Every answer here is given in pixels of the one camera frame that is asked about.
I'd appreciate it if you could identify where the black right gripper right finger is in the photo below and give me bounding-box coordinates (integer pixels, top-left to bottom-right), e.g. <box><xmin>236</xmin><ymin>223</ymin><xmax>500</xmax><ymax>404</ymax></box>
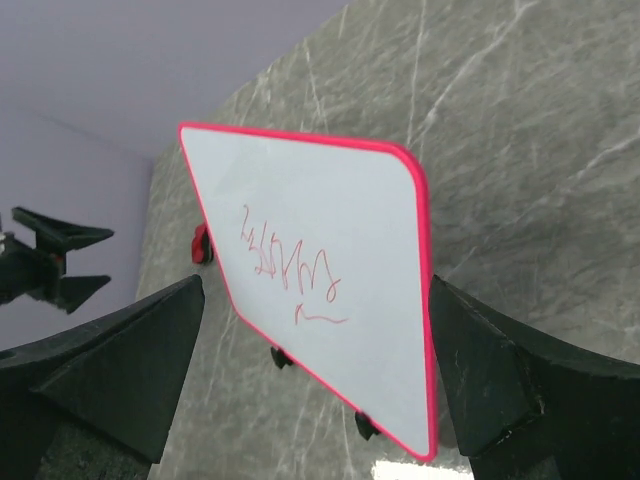
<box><xmin>429</xmin><ymin>277</ymin><xmax>639</xmax><ymax>479</ymax></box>

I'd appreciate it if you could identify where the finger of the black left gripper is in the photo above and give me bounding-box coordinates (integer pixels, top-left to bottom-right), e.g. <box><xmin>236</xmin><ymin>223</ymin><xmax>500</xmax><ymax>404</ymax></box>
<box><xmin>53</xmin><ymin>275</ymin><xmax>111</xmax><ymax>314</ymax></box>
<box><xmin>11</xmin><ymin>207</ymin><xmax>114</xmax><ymax>257</ymax></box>

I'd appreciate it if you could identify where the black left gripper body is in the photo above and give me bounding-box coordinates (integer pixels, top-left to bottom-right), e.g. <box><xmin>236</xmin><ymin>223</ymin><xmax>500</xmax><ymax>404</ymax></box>
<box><xmin>1</xmin><ymin>231</ymin><xmax>66</xmax><ymax>305</ymax></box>

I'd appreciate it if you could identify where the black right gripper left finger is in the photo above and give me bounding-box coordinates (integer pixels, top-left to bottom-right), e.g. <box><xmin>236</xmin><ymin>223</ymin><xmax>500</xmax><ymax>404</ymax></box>
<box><xmin>1</xmin><ymin>275</ymin><xmax>205</xmax><ymax>479</ymax></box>

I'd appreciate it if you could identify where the pink framed whiteboard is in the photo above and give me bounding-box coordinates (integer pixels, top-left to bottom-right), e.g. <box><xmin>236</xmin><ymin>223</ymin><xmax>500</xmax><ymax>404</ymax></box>
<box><xmin>179</xmin><ymin>122</ymin><xmax>438</xmax><ymax>461</ymax></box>

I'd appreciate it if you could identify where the black stand foot clip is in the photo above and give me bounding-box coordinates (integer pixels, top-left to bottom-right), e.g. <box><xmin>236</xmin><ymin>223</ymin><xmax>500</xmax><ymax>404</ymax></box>
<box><xmin>354</xmin><ymin>411</ymin><xmax>381</xmax><ymax>441</ymax></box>
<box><xmin>270</xmin><ymin>347</ymin><xmax>294</xmax><ymax>369</ymax></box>

